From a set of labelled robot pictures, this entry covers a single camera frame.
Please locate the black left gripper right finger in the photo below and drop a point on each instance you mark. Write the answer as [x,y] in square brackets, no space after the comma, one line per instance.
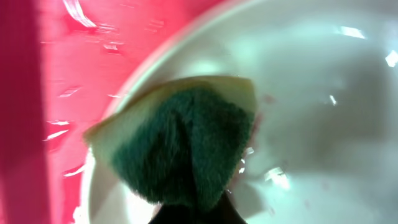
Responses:
[223,213]

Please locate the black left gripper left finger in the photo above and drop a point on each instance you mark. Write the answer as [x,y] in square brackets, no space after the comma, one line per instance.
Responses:
[174,214]

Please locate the green yellow sponge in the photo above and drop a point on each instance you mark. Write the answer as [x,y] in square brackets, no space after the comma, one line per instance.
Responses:
[179,143]

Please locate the white plate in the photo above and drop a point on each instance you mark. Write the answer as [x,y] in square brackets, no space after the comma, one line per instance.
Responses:
[325,73]

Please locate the red plastic tray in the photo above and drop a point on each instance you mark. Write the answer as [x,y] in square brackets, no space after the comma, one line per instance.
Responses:
[65,65]

